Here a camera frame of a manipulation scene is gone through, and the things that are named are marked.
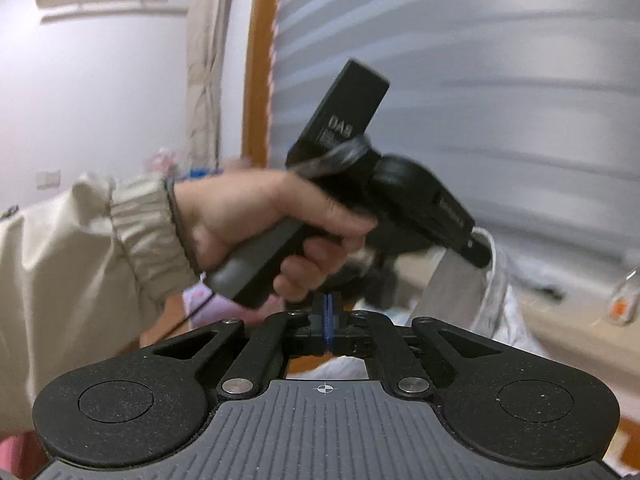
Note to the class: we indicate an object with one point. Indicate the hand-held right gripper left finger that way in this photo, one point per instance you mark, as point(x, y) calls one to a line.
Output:
point(317, 322)

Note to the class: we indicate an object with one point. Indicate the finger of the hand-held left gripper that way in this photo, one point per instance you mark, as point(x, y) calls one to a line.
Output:
point(472, 250)

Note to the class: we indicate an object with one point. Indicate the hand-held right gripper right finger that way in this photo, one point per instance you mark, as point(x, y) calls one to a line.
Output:
point(336, 322)

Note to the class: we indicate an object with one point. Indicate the white patterned pajama garment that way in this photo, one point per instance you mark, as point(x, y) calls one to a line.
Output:
point(500, 310)

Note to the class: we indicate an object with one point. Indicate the person's left forearm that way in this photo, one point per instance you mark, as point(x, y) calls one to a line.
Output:
point(75, 285)

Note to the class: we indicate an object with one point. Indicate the person's left hand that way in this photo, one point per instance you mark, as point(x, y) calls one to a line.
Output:
point(250, 205)

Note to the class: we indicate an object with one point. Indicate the pink box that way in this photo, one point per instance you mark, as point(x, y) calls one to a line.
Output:
point(197, 299)

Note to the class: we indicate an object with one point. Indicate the beige curtain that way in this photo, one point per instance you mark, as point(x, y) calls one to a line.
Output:
point(207, 60)

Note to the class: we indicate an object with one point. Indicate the small glass bottle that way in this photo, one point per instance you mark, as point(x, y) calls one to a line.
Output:
point(622, 302)

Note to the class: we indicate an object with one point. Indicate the wooden window frame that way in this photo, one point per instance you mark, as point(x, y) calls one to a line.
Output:
point(257, 60)

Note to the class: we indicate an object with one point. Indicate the white wall outlet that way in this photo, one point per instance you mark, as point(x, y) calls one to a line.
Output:
point(49, 179)

